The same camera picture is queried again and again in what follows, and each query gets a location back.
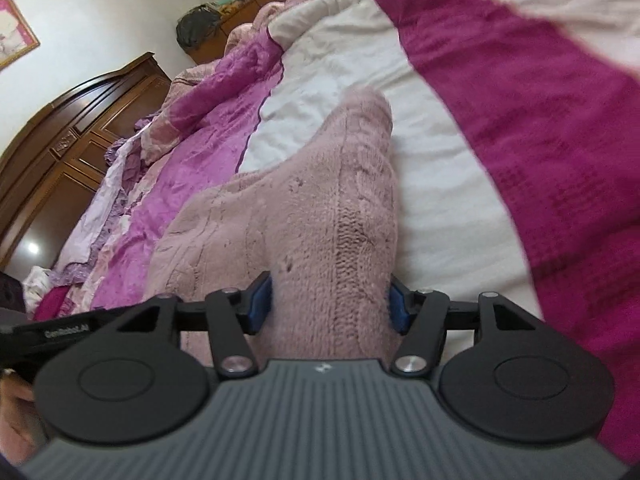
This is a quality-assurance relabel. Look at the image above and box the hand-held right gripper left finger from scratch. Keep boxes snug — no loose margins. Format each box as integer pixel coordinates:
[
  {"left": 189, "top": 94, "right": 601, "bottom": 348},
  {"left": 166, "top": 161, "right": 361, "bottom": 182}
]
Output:
[{"left": 115, "top": 270, "right": 274, "bottom": 380}]

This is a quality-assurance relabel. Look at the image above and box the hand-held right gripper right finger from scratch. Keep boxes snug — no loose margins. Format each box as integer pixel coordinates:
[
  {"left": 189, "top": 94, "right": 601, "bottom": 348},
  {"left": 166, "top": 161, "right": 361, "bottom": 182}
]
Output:
[{"left": 389, "top": 280, "right": 540, "bottom": 377}]

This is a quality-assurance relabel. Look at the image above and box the pink knitted sweater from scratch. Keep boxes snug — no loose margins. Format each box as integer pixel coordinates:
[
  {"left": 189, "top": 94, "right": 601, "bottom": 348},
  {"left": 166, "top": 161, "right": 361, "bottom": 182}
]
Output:
[{"left": 147, "top": 85, "right": 402, "bottom": 367}]

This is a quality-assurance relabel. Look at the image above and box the person's left hand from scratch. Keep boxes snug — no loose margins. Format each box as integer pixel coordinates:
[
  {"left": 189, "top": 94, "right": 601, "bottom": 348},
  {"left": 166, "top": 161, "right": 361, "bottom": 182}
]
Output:
[{"left": 0, "top": 375, "right": 39, "bottom": 467}]

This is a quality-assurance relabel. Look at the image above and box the carved wooden headboard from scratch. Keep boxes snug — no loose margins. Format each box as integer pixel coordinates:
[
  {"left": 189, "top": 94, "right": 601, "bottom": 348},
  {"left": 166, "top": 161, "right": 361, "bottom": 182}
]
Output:
[{"left": 0, "top": 51, "right": 174, "bottom": 281}]

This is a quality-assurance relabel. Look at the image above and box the purple quilt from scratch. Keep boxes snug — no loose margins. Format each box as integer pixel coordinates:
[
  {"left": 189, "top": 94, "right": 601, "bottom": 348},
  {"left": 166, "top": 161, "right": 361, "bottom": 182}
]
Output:
[{"left": 22, "top": 35, "right": 287, "bottom": 322}]

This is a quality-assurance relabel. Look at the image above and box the magenta and white striped blanket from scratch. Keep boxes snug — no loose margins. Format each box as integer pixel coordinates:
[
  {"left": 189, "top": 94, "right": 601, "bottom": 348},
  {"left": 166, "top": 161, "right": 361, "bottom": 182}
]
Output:
[{"left": 239, "top": 0, "right": 640, "bottom": 467}]

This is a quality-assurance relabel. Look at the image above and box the dark bag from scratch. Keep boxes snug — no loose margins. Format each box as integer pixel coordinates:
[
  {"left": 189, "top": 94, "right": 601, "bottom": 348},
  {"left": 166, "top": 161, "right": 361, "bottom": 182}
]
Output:
[{"left": 176, "top": 4, "right": 224, "bottom": 54}]

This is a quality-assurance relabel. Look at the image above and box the pile of colourful cloths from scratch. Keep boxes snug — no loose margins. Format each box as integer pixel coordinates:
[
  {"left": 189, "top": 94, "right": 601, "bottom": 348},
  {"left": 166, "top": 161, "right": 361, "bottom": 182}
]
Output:
[{"left": 217, "top": 0, "right": 257, "bottom": 24}]

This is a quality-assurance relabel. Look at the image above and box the framed wall picture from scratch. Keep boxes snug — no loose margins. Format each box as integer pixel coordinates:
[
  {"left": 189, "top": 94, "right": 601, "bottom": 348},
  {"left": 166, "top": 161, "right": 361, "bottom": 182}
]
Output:
[{"left": 0, "top": 0, "right": 41, "bottom": 72}]

